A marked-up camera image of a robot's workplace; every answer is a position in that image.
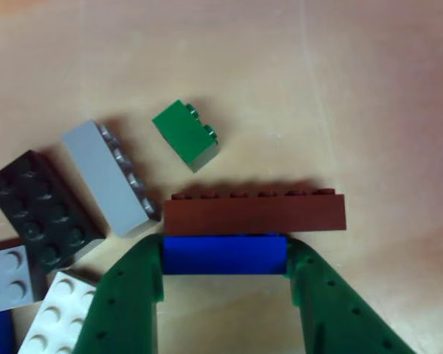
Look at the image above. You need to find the brown long narrow lego brick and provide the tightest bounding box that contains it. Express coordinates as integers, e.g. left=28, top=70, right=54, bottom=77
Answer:
left=162, top=187, right=347, bottom=237

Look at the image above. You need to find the blue long narrow lego brick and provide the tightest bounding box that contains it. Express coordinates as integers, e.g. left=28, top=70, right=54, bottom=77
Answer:
left=161, top=232, right=289, bottom=277

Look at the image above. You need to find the white long lego brick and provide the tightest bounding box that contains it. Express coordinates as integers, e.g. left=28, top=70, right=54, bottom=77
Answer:
left=17, top=271, right=99, bottom=354

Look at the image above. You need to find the light grey lego brick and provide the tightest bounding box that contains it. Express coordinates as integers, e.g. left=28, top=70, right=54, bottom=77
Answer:
left=0, top=245, right=47, bottom=314

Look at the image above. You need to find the grey narrow lego brick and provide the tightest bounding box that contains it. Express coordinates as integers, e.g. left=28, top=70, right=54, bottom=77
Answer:
left=61, top=118, right=163, bottom=239

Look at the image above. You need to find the dark green lego brick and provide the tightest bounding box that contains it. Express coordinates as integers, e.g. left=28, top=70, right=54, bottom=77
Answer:
left=0, top=149, right=107, bottom=276

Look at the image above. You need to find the small green lego brick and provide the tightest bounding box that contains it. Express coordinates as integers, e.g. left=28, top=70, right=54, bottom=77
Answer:
left=151, top=99, right=221, bottom=174

